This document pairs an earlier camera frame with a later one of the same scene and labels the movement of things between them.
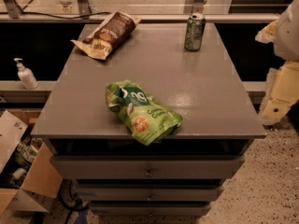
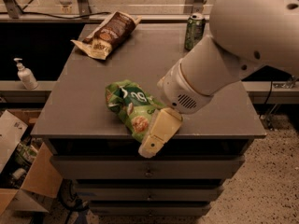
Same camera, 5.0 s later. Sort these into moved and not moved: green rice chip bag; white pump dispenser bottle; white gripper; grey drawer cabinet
Moved: white gripper
Not moved: green rice chip bag; grey drawer cabinet; white pump dispenser bottle
